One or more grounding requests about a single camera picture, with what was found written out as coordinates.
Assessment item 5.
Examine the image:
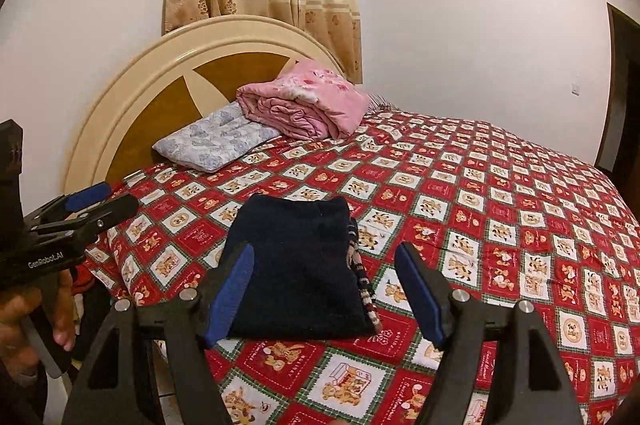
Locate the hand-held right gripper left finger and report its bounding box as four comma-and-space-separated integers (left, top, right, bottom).
62, 242, 257, 425

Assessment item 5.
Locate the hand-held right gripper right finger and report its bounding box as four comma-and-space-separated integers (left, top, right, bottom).
394, 242, 584, 425

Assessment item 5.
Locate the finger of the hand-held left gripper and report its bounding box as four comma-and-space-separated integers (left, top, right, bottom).
22, 181, 113, 226
30, 194, 139, 242

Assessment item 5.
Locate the navy patterned knit sweater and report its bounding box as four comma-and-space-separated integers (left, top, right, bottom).
220, 194, 384, 341

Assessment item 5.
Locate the person's left hand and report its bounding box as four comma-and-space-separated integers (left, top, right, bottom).
0, 269, 77, 387

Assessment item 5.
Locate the red checkered bear bedspread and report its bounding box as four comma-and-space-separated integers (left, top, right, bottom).
82, 110, 637, 425

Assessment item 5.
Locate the cream and brown headboard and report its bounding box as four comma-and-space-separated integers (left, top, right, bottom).
64, 16, 347, 196

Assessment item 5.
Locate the grey floral pillow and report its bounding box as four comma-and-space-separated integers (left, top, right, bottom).
152, 101, 284, 174

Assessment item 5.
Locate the grey fringed cloth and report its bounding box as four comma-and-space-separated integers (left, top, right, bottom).
366, 92, 402, 112

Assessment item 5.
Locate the pink folded quilt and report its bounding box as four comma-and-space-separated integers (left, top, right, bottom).
236, 59, 371, 141

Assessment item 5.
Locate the dark wooden door frame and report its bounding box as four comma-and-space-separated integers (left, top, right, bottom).
595, 2, 640, 186

